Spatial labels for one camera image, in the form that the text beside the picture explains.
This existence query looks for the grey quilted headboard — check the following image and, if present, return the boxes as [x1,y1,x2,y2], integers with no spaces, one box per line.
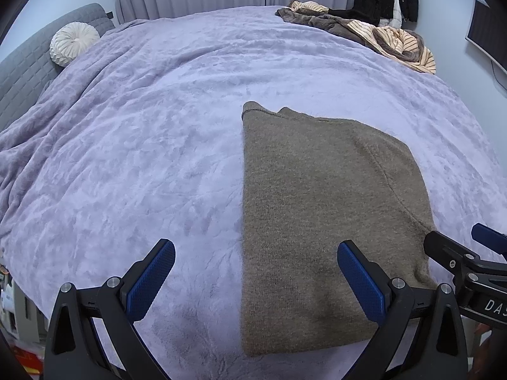
[0,3,116,131]

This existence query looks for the brown fleece garment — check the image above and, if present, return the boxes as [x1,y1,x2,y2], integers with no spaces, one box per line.
[275,7,426,64]

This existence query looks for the lavender fleece blanket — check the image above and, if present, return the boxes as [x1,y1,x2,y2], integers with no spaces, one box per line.
[0,6,500,380]

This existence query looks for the black wall screen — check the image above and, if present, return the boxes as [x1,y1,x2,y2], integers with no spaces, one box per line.
[465,0,507,73]

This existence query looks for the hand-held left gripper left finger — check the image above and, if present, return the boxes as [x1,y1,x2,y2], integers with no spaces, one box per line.
[43,238,176,380]

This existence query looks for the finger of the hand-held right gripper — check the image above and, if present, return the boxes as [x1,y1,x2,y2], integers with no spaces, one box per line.
[471,223,507,265]
[424,230,483,282]

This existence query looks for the cream striped garment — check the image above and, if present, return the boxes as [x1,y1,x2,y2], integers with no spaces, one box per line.
[289,1,437,75]

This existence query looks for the round white pleated cushion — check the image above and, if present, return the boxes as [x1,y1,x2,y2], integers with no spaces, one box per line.
[49,22,101,68]

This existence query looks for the black cloth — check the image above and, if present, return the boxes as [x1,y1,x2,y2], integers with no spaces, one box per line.
[328,7,360,20]

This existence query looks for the cluttered bedside shelf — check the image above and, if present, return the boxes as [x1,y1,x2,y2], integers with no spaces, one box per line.
[0,265,46,380]

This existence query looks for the olive brown knit sweater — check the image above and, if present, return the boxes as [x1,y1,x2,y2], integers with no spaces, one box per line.
[240,101,438,358]

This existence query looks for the black screen cable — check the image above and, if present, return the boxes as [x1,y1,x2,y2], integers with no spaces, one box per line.
[491,59,507,92]

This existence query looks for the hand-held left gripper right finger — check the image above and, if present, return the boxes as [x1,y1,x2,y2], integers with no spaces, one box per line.
[337,240,469,380]

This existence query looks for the person's right hand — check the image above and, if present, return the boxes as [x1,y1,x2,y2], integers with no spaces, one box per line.
[472,322,494,369]

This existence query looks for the white hanging garment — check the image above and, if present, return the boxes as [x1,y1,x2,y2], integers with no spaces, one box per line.
[378,0,405,29]

